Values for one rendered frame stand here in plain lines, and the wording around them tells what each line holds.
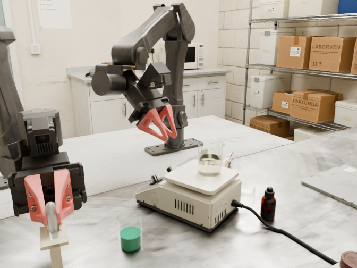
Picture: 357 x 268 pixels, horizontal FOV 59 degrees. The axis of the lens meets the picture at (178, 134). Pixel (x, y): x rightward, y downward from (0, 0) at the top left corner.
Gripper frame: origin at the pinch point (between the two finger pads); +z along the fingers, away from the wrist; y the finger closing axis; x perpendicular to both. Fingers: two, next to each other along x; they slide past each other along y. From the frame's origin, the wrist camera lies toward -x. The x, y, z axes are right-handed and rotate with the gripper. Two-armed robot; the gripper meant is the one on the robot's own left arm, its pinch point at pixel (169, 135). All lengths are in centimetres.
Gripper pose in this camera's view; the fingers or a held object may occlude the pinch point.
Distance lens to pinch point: 75.5
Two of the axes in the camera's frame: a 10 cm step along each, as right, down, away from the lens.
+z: 6.0, 7.6, -2.4
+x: -5.3, 6.0, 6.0
